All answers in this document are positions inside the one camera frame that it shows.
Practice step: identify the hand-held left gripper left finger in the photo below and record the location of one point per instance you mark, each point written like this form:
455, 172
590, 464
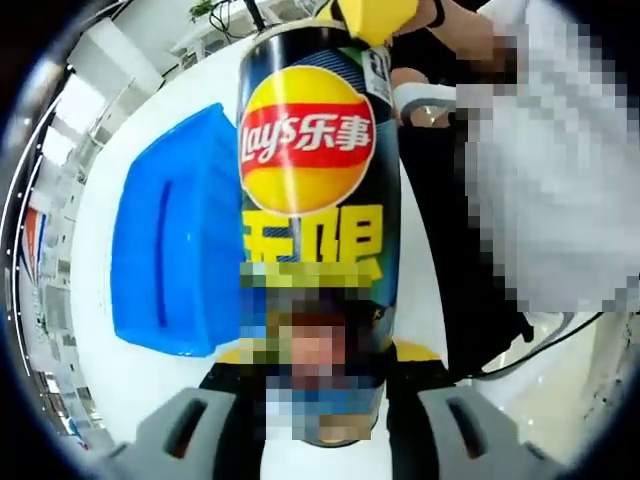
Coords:
165, 440

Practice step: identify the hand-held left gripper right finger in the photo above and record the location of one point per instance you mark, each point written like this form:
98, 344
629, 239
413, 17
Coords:
450, 440

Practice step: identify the dark tall chip container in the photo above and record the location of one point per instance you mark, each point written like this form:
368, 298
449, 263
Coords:
310, 100

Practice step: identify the blue plastic box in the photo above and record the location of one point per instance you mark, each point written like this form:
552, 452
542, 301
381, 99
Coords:
175, 225

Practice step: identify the green potted plant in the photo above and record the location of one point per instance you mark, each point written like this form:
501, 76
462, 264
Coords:
204, 9

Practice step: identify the striped wall graphic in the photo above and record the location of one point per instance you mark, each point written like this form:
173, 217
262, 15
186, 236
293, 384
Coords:
36, 245

